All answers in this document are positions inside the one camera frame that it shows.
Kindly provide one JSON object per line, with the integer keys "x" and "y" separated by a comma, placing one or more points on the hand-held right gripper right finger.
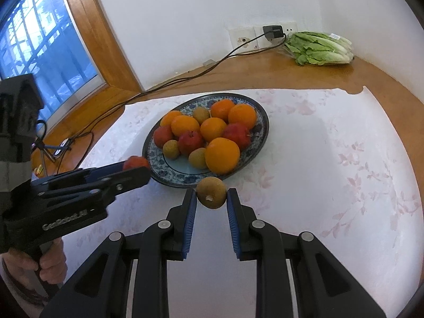
{"x": 233, "y": 220}

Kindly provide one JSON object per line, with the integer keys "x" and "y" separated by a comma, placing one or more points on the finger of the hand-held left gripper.
{"x": 132, "y": 176}
{"x": 106, "y": 170}

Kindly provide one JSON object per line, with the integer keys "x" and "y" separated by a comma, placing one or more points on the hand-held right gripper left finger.
{"x": 190, "y": 218}

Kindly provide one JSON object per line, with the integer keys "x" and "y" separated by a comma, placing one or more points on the red apple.
{"x": 237, "y": 135}
{"x": 190, "y": 142}
{"x": 163, "y": 135}
{"x": 135, "y": 162}

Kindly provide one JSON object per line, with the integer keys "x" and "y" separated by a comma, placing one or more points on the brown kiwi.
{"x": 212, "y": 192}
{"x": 201, "y": 114}
{"x": 198, "y": 158}
{"x": 171, "y": 149}

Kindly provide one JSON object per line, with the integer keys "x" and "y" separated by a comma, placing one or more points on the blue patterned ceramic plate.
{"x": 179, "y": 168}

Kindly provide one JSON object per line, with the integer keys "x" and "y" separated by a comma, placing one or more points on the orange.
{"x": 213, "y": 129}
{"x": 242, "y": 116}
{"x": 170, "y": 117}
{"x": 222, "y": 109}
{"x": 222, "y": 155}
{"x": 185, "y": 126}

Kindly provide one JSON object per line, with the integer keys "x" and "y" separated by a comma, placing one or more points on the person's left hand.
{"x": 53, "y": 265}

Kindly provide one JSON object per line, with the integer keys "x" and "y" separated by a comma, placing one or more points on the small white device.
{"x": 63, "y": 145}

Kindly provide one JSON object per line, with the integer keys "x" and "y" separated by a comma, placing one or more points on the small tripod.
{"x": 44, "y": 150}

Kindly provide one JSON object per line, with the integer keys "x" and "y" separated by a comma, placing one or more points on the white floral tablecloth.
{"x": 314, "y": 172}

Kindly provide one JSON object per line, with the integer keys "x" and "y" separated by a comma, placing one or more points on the window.
{"x": 43, "y": 39}

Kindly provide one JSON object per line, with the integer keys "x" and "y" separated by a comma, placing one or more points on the bagged romaine lettuce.
{"x": 318, "y": 49}

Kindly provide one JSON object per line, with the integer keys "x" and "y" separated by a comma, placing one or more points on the black power adapter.
{"x": 273, "y": 32}

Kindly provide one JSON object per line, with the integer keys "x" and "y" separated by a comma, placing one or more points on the wooden window frame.
{"x": 99, "y": 33}

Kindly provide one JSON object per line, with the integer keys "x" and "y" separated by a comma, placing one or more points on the white wall socket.
{"x": 237, "y": 44}
{"x": 291, "y": 28}

